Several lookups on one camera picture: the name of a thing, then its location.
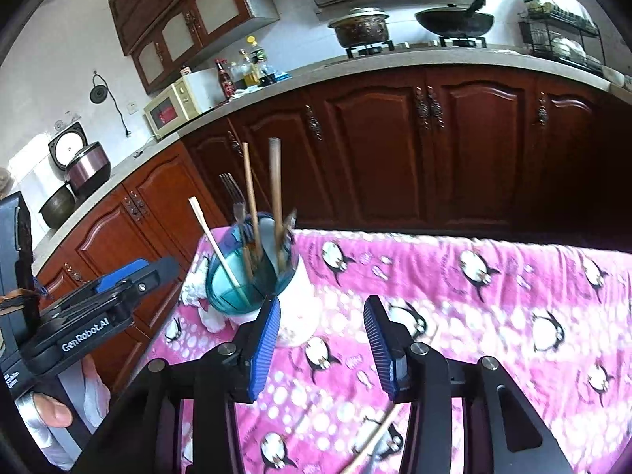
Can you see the black wok on stove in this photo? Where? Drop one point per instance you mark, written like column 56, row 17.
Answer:
column 457, row 22

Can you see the cream microwave oven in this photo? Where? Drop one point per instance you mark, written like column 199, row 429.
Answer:
column 182, row 101

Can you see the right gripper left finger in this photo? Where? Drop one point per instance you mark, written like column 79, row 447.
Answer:
column 256, row 341

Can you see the dark wok bowl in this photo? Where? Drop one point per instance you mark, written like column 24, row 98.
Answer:
column 58, row 207

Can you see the rice cooker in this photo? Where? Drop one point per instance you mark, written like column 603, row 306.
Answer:
column 84, row 164

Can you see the pale wooden chopstick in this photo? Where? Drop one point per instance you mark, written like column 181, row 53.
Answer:
column 201, row 219

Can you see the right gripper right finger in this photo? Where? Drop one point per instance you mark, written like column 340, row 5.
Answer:
column 388, row 341

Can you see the dark wood lower cabinets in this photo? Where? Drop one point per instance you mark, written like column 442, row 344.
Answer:
column 531, row 151

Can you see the white floral utensil cup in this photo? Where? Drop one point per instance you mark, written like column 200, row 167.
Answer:
column 230, row 291

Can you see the thick wooden chopstick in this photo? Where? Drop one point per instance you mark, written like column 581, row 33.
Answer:
column 372, row 440

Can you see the condiment bottles group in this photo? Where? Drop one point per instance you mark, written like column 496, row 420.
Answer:
column 251, row 71

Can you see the black stew pot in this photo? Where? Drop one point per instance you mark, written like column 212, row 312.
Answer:
column 361, row 26

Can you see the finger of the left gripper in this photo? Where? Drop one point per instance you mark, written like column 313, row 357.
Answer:
column 110, row 280
column 145, row 277

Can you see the dish drying rack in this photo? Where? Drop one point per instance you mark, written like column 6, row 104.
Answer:
column 564, row 31

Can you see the left hand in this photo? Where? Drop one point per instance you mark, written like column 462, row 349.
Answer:
column 52, row 412

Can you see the upper wall cabinet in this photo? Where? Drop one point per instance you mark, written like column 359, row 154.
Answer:
column 164, row 36

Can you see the pink penguin towel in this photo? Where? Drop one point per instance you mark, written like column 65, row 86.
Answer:
column 558, row 318

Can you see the steel fork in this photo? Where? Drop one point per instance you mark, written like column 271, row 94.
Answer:
column 238, row 210

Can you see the dark steel spoon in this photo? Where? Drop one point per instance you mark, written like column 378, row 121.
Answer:
column 287, row 236

